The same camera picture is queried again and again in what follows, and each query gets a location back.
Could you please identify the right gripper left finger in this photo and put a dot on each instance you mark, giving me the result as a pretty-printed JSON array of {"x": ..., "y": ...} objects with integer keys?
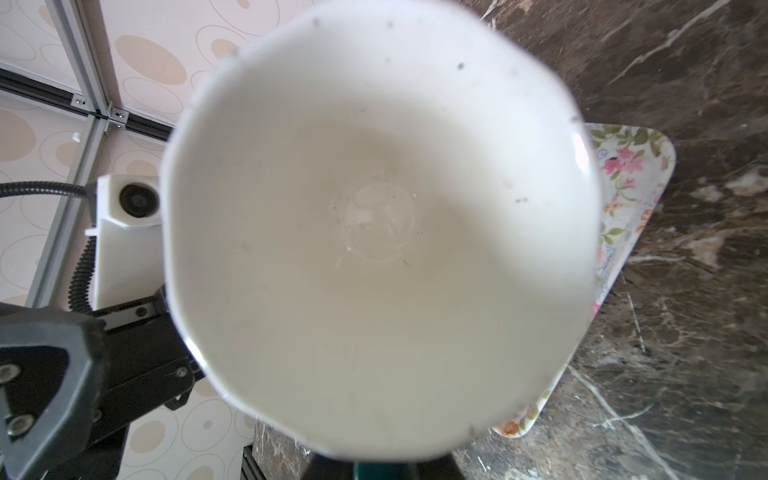
[{"x": 323, "y": 468}]

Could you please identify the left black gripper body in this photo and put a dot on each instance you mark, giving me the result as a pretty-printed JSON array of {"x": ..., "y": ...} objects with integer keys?
[{"x": 136, "y": 361}]

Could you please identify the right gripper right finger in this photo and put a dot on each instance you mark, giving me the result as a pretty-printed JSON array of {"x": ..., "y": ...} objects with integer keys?
[{"x": 443, "y": 468}]

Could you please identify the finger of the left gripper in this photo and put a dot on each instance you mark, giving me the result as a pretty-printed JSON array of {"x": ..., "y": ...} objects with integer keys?
[{"x": 53, "y": 374}]

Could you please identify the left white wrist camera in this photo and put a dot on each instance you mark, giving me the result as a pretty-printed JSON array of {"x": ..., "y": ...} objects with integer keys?
[{"x": 127, "y": 225}]

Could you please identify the diagonal aluminium frame bar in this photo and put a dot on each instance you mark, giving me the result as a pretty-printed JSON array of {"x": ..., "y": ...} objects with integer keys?
[{"x": 58, "y": 243}]

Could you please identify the dark green ceramic mug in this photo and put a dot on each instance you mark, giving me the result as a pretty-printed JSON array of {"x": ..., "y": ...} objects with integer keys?
[{"x": 381, "y": 226}]

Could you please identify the floral rectangular tray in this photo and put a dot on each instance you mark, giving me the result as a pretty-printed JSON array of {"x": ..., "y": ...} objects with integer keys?
[{"x": 601, "y": 184}]

